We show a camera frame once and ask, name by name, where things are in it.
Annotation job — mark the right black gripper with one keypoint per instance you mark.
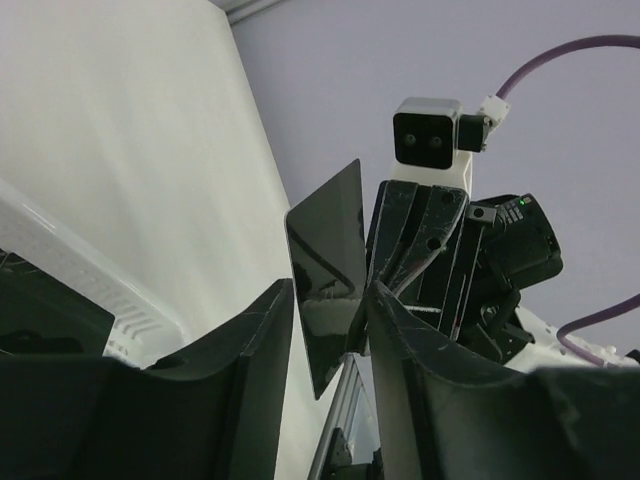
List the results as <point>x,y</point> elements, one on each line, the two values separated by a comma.
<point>423,244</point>

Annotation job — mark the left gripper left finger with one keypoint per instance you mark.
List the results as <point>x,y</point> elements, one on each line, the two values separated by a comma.
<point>211,410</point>

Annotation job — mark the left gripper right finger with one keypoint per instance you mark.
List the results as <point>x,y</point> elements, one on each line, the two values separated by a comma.
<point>445,412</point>

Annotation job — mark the black card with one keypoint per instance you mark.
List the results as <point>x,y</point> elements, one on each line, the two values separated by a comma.
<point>325,237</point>

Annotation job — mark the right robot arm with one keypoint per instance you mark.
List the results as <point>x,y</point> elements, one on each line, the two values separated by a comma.
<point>519,249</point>

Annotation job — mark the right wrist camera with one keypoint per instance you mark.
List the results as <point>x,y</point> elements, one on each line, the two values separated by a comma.
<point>435,140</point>

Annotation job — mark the right aluminium frame post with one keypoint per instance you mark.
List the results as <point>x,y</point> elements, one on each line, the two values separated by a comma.
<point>349,445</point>

